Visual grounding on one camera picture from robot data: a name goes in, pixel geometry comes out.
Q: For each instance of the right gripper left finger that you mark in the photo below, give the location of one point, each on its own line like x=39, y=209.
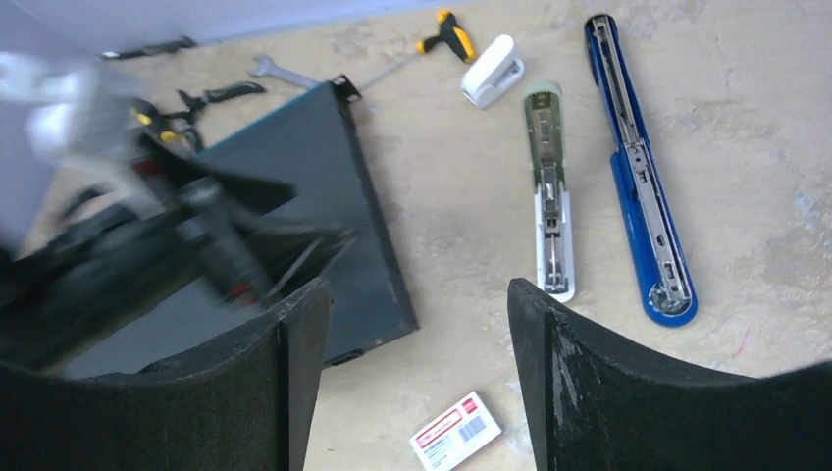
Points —
x=243, y=400

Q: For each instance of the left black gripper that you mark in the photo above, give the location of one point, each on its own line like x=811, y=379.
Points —
x=188, y=220

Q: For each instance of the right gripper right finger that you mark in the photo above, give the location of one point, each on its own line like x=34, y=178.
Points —
x=595, y=400

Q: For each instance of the blue stapler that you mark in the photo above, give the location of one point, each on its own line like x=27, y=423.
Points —
x=666, y=289

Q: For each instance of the white stapler part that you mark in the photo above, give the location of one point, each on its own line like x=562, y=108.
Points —
x=497, y=69

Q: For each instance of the red white staple box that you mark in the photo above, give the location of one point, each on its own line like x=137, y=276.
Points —
x=455, y=435

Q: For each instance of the silver wrench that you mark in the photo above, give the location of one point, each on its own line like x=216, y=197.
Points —
x=265, y=67

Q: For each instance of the small yellow black screwdriver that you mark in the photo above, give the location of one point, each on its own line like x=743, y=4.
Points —
x=449, y=32

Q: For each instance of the black handled cutters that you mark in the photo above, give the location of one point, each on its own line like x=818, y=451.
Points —
x=194, y=104

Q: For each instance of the dark flat network switch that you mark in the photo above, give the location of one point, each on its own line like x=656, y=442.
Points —
x=311, y=142

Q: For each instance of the black tool at wall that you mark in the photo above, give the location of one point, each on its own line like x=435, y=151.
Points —
x=168, y=47

